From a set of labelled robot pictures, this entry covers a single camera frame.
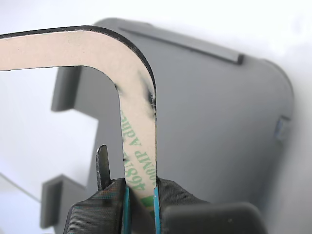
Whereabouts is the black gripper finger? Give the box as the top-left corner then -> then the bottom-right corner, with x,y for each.
62,144 -> 131,234
153,177 -> 269,234

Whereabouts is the rectangular frame with adhesive backing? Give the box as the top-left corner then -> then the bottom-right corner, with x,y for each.
0,25 -> 159,217

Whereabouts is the gray frame holder with legs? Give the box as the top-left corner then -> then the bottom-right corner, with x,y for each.
40,17 -> 295,234

